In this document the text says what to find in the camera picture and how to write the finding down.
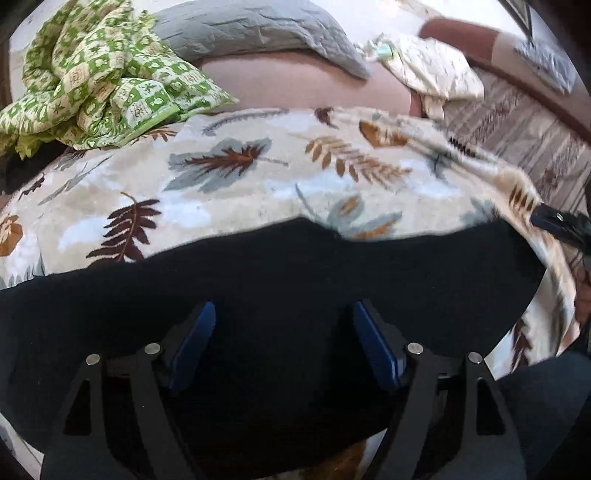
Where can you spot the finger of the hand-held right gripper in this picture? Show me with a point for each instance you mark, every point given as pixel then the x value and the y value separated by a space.
pixel 551 222

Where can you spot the striped floral bed sheet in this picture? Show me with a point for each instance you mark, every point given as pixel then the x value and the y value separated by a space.
pixel 521 120

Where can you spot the pink quilted bed cover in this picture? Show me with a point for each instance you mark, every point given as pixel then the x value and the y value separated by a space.
pixel 295 83

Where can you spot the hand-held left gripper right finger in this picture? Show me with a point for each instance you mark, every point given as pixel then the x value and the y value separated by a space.
pixel 371 339

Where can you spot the green checkered cloth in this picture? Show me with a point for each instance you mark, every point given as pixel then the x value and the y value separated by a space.
pixel 92 78

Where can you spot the person's dark clothed leg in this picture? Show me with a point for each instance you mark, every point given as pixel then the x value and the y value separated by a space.
pixel 549 415

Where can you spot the black pants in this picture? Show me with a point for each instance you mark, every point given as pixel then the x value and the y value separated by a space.
pixel 277 295

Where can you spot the leaf print fleece blanket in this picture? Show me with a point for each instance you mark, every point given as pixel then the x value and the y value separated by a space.
pixel 258 170

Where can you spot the grey quilted pillow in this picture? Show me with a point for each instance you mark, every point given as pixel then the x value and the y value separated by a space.
pixel 258 32

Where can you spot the grey patterned cloth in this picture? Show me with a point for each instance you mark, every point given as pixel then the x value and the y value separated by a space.
pixel 545 62

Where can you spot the dark brown bed frame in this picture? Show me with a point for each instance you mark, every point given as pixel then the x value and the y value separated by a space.
pixel 461 34

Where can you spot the small green plastic item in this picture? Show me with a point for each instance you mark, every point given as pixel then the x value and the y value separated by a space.
pixel 384 51

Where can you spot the white floral print cloth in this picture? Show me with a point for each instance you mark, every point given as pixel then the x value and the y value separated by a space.
pixel 434 69

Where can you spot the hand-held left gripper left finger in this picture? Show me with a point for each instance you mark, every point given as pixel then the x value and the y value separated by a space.
pixel 196 337

